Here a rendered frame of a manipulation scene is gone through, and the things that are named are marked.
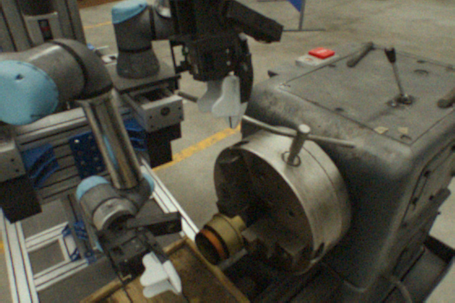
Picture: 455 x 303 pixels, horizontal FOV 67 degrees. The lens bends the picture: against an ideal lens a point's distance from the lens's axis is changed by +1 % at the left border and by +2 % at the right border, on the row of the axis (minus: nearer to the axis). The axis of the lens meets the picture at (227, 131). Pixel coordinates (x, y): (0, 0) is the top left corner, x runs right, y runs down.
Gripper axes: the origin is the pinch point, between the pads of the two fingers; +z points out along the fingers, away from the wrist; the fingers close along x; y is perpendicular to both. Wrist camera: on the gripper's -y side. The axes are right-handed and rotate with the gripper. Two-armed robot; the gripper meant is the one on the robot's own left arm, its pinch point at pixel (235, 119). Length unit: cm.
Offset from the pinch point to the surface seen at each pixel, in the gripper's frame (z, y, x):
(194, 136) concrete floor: 105, -104, -190
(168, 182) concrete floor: 111, -56, -155
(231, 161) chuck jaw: 14.8, -6.4, -10.8
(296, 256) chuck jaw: 30.0, -6.9, 5.5
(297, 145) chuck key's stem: 9.9, -13.0, 1.3
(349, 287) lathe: 53, -25, 6
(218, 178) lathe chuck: 25.0, -9.4, -20.9
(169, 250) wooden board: 43, 5, -27
